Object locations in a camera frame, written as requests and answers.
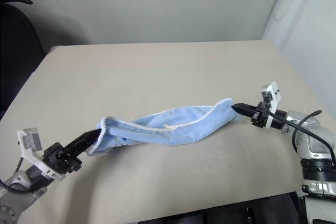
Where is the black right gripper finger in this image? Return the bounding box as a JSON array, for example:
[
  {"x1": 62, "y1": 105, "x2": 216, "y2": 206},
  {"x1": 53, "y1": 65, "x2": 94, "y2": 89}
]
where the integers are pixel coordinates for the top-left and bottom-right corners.
[
  {"x1": 233, "y1": 108, "x2": 258, "y2": 119},
  {"x1": 231, "y1": 102, "x2": 260, "y2": 113}
]

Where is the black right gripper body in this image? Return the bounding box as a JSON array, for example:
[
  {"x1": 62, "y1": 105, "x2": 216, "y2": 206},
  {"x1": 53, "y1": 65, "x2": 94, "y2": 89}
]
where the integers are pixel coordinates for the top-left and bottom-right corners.
[{"x1": 250, "y1": 101, "x2": 271, "y2": 129}]

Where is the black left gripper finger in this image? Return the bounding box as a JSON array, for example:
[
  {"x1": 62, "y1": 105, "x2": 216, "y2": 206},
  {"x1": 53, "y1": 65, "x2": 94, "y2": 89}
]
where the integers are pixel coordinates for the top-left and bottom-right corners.
[
  {"x1": 74, "y1": 132, "x2": 102, "y2": 158},
  {"x1": 67, "y1": 128, "x2": 102, "y2": 152}
]

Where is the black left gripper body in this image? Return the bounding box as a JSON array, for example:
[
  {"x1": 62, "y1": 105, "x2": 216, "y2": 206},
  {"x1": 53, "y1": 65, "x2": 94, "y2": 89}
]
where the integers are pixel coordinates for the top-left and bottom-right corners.
[{"x1": 43, "y1": 142, "x2": 83, "y2": 175}]

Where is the light blue towel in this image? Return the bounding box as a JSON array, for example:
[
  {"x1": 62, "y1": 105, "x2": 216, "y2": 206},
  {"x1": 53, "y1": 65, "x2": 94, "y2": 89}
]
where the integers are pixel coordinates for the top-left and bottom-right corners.
[{"x1": 86, "y1": 98, "x2": 241, "y2": 156}]

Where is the black office chair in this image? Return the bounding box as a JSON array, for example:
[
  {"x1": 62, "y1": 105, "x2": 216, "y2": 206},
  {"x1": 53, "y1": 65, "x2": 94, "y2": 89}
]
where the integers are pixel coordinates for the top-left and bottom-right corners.
[{"x1": 0, "y1": 0, "x2": 47, "y2": 113}]

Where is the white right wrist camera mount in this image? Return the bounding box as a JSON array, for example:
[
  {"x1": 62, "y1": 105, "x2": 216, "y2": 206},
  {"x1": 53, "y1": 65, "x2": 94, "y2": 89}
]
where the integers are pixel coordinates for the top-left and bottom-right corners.
[{"x1": 260, "y1": 81, "x2": 282, "y2": 130}]

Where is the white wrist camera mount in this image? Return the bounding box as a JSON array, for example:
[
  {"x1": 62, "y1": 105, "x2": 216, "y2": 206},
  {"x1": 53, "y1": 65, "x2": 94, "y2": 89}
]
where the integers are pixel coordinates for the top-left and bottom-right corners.
[
  {"x1": 260, "y1": 81, "x2": 282, "y2": 130},
  {"x1": 16, "y1": 127, "x2": 66, "y2": 182}
]

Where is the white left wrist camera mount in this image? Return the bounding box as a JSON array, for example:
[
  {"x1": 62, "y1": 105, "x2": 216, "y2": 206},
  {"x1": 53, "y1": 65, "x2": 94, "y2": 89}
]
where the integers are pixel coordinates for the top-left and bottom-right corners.
[{"x1": 16, "y1": 127, "x2": 66, "y2": 182}]

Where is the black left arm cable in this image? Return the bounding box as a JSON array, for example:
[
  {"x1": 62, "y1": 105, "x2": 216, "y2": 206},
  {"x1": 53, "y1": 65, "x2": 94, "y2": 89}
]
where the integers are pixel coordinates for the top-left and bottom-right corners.
[{"x1": 0, "y1": 155, "x2": 38, "y2": 195}]

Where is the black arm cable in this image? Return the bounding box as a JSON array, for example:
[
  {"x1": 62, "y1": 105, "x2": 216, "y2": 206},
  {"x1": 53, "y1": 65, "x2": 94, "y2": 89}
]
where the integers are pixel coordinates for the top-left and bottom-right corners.
[
  {"x1": 0, "y1": 155, "x2": 38, "y2": 195},
  {"x1": 261, "y1": 105, "x2": 336, "y2": 167}
]

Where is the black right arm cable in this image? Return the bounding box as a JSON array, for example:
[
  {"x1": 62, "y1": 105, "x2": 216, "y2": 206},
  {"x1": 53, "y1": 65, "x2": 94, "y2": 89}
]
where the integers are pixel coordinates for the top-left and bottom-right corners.
[{"x1": 261, "y1": 105, "x2": 336, "y2": 167}]

